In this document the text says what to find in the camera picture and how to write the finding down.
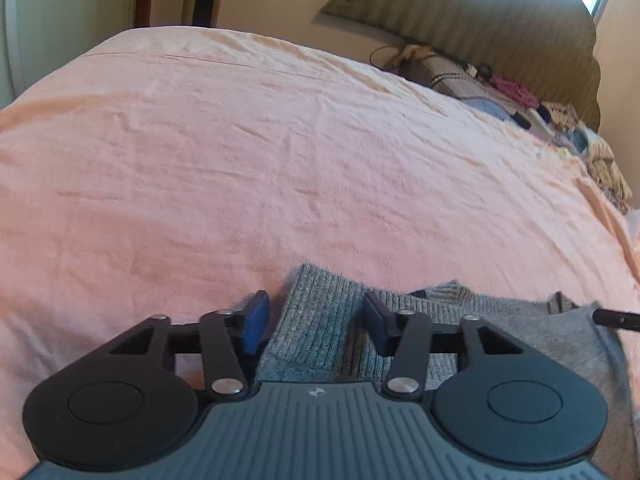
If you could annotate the small black device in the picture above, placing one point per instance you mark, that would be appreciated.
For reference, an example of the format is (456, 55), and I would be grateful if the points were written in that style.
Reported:
(522, 120)

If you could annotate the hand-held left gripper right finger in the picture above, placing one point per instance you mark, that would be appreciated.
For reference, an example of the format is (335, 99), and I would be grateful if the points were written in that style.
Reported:
(377, 325)

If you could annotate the magenta cloth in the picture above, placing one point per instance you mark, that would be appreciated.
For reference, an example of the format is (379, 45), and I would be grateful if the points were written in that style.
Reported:
(515, 91)

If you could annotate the olive padded headboard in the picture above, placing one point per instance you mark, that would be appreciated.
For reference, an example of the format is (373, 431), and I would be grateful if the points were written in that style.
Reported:
(500, 25)

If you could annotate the grey sweater with navy sleeves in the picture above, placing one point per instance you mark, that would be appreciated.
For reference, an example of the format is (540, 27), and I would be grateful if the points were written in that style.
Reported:
(320, 320)

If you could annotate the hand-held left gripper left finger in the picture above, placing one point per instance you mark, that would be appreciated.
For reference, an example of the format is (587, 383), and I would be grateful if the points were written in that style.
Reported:
(255, 321)

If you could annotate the pile of light clothes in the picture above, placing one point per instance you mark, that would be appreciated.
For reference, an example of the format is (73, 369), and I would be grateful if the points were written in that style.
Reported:
(595, 155)

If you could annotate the patterned pillow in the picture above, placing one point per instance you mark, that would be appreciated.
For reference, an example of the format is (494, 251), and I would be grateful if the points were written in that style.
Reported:
(450, 77)

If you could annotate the pink bed sheet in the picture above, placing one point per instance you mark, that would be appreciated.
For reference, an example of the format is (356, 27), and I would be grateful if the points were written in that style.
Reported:
(250, 160)

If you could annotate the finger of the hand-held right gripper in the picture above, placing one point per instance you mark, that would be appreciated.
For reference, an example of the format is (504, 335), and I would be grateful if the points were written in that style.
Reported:
(615, 319)

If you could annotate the white wardrobe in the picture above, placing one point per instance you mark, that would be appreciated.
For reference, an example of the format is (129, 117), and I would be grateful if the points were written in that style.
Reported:
(50, 20)

